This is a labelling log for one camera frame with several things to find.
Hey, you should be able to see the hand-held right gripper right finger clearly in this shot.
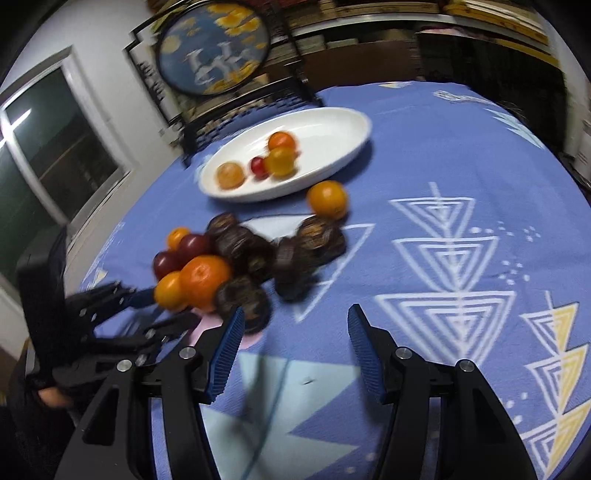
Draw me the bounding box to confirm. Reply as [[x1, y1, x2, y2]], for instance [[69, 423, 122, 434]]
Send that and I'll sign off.
[[347, 304, 541, 480]]

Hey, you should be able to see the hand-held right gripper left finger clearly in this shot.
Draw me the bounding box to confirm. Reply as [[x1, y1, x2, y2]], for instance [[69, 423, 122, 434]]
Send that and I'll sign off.
[[55, 307, 245, 480]]

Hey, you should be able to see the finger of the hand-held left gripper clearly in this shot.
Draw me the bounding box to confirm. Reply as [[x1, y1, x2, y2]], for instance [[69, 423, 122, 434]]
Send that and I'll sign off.
[[92, 312, 202, 366], [69, 281, 156, 324]]

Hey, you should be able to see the yellow-orange kumquat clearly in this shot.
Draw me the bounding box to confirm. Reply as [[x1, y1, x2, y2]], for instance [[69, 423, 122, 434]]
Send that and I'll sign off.
[[154, 271, 188, 311], [264, 148, 296, 178]]

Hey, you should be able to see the dark brown water chestnut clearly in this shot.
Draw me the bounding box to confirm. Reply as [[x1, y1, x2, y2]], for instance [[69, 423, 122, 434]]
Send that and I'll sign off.
[[215, 228, 257, 268], [295, 216, 347, 268], [245, 237, 278, 283], [206, 212, 241, 238], [272, 237, 315, 303], [215, 277, 273, 335]]

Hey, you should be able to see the deep orange tangerine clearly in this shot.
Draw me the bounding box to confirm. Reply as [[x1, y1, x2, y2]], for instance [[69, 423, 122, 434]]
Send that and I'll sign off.
[[180, 255, 232, 312]]

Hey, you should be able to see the large round orange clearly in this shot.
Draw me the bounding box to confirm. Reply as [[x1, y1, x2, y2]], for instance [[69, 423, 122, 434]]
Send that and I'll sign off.
[[307, 181, 348, 220]]

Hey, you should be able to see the white oval plate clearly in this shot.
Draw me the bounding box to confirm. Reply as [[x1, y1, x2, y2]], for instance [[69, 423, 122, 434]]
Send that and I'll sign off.
[[198, 107, 372, 204]]

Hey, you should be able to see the person's left hand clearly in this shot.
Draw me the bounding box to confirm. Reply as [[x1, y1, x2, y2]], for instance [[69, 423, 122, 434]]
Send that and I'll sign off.
[[37, 385, 75, 409]]

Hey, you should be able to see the blue patterned tablecloth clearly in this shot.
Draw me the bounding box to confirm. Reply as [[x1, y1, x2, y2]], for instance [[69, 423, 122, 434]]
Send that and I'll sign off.
[[81, 80, 591, 480]]

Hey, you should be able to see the black chair back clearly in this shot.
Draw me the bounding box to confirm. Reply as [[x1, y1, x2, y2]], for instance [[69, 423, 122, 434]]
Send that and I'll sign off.
[[416, 28, 570, 153]]

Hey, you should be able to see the wooden shelf with boxes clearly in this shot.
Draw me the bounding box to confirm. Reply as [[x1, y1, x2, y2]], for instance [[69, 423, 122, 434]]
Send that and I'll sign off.
[[277, 0, 568, 88]]

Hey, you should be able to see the window with white frame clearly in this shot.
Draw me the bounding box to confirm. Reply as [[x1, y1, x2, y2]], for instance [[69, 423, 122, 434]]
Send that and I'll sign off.
[[0, 46, 133, 289]]

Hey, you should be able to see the round painted screen black frame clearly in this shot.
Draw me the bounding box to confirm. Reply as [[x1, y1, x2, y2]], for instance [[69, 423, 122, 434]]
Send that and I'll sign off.
[[124, 0, 326, 167]]

